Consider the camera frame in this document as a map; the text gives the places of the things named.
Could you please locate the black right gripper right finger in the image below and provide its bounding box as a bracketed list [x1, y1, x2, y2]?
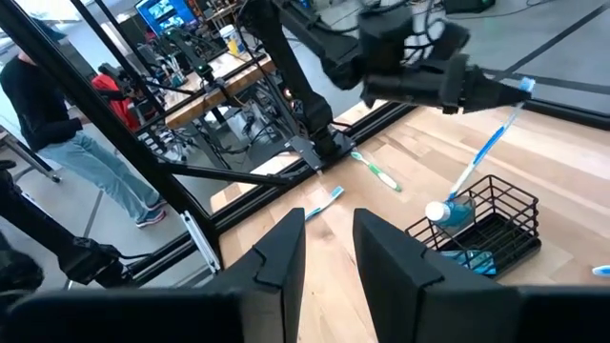
[352, 207, 523, 343]

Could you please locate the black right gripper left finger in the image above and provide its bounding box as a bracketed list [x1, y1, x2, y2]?
[202, 207, 307, 343]

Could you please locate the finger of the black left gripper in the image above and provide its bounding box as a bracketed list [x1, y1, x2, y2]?
[459, 65, 532, 114]

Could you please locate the green toothbrush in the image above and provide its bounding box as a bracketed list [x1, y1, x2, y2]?
[350, 151, 403, 193]

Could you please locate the small toothpaste tube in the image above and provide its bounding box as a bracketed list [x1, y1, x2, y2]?
[440, 248, 498, 277]

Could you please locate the white yellow canister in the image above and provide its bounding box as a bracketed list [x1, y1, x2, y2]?
[218, 23, 247, 57]

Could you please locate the wooden workbench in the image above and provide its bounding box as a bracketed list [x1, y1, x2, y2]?
[161, 50, 280, 131]

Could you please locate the person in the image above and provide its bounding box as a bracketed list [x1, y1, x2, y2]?
[90, 61, 144, 132]
[0, 50, 168, 229]

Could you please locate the computer monitor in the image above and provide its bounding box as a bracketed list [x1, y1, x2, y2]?
[134, 0, 201, 34]

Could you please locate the grey table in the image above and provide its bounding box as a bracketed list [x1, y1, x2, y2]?
[0, 126, 63, 185]

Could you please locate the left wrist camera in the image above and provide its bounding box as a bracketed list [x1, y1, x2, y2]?
[357, 9, 471, 66]

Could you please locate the silver metal bracket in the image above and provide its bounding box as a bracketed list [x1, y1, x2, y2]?
[179, 211, 223, 273]

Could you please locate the black wire caddy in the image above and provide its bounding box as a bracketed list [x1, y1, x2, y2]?
[404, 173, 543, 279]

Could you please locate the black cable bundle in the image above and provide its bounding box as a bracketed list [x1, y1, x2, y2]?
[137, 102, 306, 166]

